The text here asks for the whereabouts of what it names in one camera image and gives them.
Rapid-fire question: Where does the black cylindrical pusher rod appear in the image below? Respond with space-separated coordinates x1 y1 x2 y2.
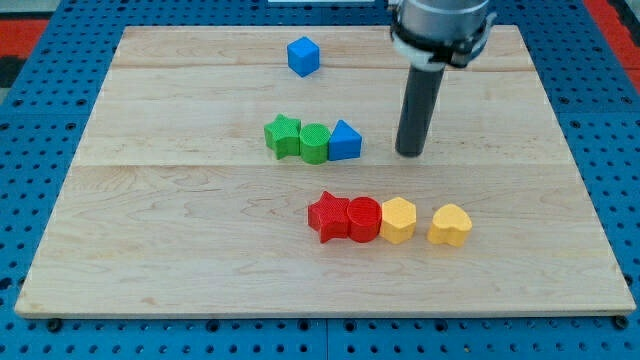
395 66 444 157

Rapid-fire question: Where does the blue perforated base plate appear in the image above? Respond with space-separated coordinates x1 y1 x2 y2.
1 0 639 359

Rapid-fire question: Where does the green star block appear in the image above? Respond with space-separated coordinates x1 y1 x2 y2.
264 114 301 159

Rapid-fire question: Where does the blue cube block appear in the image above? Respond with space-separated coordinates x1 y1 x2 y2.
286 36 320 77

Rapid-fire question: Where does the red star block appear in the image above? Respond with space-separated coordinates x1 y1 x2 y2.
307 191 350 243

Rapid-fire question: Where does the blue triangle block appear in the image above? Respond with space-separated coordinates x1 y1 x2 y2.
328 120 362 161

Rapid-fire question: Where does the light wooden board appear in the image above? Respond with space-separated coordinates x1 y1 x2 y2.
15 25 636 319

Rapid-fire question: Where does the red cylinder block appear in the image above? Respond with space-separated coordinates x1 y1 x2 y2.
347 197 382 243

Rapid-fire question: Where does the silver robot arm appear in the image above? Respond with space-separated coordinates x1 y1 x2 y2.
390 0 497 72

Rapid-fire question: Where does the yellow hexagon block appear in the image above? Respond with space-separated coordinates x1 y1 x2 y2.
379 197 417 244

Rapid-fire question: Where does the yellow heart block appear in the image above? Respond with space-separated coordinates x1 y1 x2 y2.
426 204 473 247

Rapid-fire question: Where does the green cylinder block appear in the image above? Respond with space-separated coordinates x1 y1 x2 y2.
299 123 331 165

